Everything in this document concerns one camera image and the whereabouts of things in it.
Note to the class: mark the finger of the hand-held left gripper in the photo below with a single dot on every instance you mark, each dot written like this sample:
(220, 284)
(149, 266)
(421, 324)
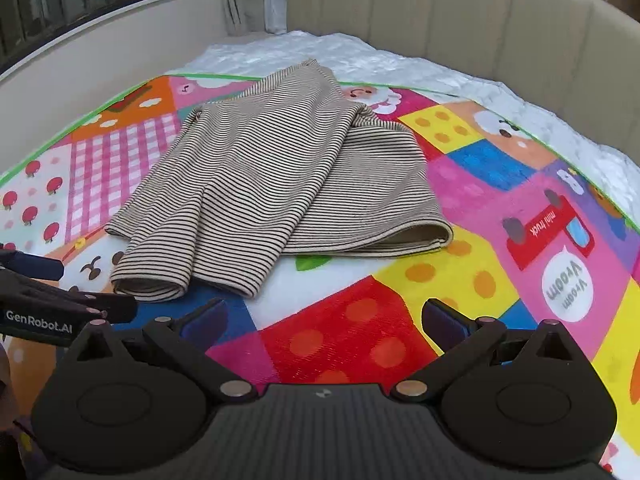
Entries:
(100, 305)
(35, 265)

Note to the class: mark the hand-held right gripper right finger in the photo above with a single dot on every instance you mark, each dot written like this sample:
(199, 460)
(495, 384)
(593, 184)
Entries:
(445, 320)

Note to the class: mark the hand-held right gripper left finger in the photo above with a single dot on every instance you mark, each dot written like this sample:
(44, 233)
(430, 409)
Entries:
(205, 320)

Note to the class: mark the beige striped garment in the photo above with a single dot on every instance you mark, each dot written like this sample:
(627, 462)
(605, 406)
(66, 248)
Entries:
(280, 180)

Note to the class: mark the colourful printed play mat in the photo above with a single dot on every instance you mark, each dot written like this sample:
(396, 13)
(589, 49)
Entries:
(360, 340)

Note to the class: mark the white window sill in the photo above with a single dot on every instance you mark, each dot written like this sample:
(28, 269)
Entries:
(100, 30)

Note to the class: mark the white quilted mattress cover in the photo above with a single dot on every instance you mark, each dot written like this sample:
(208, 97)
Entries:
(400, 60)

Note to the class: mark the beige upholstered bed headboard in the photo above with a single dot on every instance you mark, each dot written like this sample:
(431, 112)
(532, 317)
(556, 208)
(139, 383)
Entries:
(475, 15)

